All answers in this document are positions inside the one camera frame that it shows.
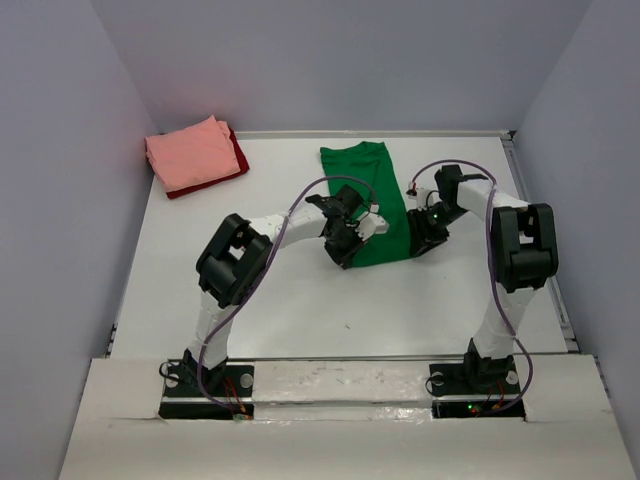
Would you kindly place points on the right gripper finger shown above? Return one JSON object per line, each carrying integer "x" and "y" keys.
{"x": 419, "y": 230}
{"x": 437, "y": 238}

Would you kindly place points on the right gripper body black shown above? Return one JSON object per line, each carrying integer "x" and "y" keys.
{"x": 440, "y": 215}

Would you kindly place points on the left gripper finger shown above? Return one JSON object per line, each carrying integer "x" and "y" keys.
{"x": 354, "y": 246}
{"x": 338, "y": 254}

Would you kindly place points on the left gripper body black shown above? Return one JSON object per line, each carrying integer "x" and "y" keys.
{"x": 346, "y": 239}

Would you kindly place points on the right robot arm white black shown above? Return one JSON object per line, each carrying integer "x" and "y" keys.
{"x": 522, "y": 254}

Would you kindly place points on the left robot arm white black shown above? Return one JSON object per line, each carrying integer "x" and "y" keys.
{"x": 241, "y": 251}

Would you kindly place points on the dark red folded t shirt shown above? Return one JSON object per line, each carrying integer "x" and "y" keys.
{"x": 242, "y": 164}

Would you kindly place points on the white cardboard front cover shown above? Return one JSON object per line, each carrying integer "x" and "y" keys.
{"x": 346, "y": 420}

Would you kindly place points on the pink folded t shirt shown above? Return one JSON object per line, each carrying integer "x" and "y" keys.
{"x": 194, "y": 156}

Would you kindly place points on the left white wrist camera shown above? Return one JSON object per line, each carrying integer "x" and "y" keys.
{"x": 371, "y": 223}

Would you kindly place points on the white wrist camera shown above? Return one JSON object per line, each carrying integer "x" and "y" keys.
{"x": 424, "y": 198}
{"x": 371, "y": 223}

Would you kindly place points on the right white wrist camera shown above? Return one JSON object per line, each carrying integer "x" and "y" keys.
{"x": 424, "y": 198}

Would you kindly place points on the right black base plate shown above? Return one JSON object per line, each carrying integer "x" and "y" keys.
{"x": 455, "y": 396}

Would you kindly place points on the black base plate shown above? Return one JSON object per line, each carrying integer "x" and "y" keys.
{"x": 182, "y": 399}
{"x": 455, "y": 396}

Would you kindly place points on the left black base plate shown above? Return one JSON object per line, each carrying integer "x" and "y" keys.
{"x": 182, "y": 399}

